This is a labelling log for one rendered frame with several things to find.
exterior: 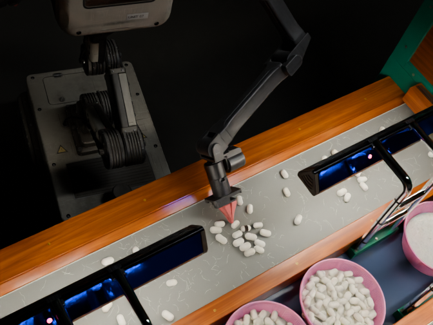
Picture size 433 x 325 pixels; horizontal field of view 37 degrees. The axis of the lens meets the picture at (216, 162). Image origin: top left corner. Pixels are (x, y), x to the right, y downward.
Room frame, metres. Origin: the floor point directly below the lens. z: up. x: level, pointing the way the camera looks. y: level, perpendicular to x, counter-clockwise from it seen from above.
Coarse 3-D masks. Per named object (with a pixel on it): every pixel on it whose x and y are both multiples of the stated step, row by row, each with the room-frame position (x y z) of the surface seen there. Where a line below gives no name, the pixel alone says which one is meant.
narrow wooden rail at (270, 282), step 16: (432, 192) 1.38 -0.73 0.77; (384, 208) 1.25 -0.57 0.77; (352, 224) 1.15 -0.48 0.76; (368, 224) 1.17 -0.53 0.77; (320, 240) 1.05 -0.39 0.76; (336, 240) 1.07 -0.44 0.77; (352, 240) 1.09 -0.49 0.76; (304, 256) 0.98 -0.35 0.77; (320, 256) 1.00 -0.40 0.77; (336, 256) 1.06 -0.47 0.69; (272, 272) 0.89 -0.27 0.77; (288, 272) 0.91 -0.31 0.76; (304, 272) 0.95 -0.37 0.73; (240, 288) 0.81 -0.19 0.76; (256, 288) 0.82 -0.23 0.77; (272, 288) 0.84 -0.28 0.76; (208, 304) 0.73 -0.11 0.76; (224, 304) 0.74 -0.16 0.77; (240, 304) 0.76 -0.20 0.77; (192, 320) 0.67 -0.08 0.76; (208, 320) 0.68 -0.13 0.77; (224, 320) 0.72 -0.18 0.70
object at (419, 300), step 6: (432, 282) 0.95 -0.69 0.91; (426, 288) 0.95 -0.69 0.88; (432, 288) 0.93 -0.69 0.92; (420, 294) 0.95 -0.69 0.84; (426, 294) 0.94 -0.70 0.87; (432, 294) 1.03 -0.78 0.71; (414, 300) 0.94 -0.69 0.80; (420, 300) 0.94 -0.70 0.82; (426, 300) 1.00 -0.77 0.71; (402, 306) 0.95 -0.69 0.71; (408, 306) 0.94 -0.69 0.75; (414, 306) 0.94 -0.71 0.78; (396, 312) 0.94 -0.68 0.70; (402, 312) 0.93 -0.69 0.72; (408, 312) 0.94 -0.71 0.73; (396, 318) 0.93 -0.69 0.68
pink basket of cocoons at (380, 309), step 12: (324, 264) 0.98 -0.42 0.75; (336, 264) 1.00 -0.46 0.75; (348, 264) 1.01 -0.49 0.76; (360, 276) 0.99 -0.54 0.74; (372, 276) 0.99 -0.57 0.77; (300, 288) 0.87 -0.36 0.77; (372, 288) 0.96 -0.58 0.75; (300, 300) 0.83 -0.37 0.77; (384, 300) 0.92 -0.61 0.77; (384, 312) 0.89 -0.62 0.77; (312, 324) 0.77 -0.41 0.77
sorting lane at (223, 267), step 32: (352, 128) 1.55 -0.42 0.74; (288, 160) 1.32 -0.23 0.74; (320, 160) 1.37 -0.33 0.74; (416, 160) 1.51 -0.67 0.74; (256, 192) 1.16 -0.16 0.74; (352, 192) 1.28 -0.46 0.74; (384, 192) 1.33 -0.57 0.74; (160, 224) 0.93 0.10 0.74; (288, 224) 1.08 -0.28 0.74; (320, 224) 1.12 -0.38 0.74; (96, 256) 0.76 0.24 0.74; (224, 256) 0.90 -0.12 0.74; (256, 256) 0.94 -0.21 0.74; (288, 256) 0.97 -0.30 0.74; (32, 288) 0.61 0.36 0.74; (160, 288) 0.74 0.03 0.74; (192, 288) 0.77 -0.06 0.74; (224, 288) 0.80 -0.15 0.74; (96, 320) 0.59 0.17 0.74; (128, 320) 0.62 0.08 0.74; (160, 320) 0.65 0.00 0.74
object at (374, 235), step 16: (416, 128) 1.30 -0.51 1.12; (432, 144) 1.26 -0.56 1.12; (384, 160) 1.16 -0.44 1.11; (400, 176) 1.12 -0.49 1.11; (432, 176) 1.22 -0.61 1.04; (400, 192) 1.10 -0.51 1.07; (416, 192) 1.20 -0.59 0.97; (400, 208) 1.13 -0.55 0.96; (384, 224) 1.13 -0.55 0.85; (368, 240) 1.09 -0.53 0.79; (352, 256) 1.08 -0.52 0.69
